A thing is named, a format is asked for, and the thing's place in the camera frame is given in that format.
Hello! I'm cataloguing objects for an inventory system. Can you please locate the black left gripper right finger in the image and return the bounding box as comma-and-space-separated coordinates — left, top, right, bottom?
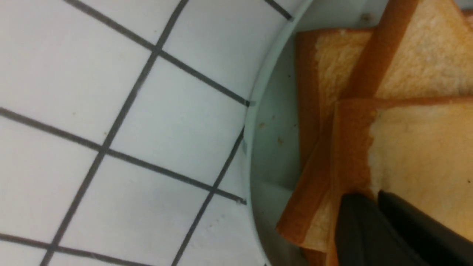
378, 191, 473, 266

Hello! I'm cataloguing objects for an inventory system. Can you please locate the white grid tablecloth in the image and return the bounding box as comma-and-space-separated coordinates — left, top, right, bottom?
1, 0, 302, 266

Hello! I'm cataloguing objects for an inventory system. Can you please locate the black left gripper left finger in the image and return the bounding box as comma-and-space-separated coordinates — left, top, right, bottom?
334, 194, 428, 266

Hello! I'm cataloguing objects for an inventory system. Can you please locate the pale green plate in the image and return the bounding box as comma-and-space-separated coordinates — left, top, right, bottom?
243, 0, 473, 266

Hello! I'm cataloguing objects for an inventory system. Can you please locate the toast slice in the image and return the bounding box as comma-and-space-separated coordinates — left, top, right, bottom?
341, 0, 473, 99
276, 28, 373, 252
326, 96, 473, 266

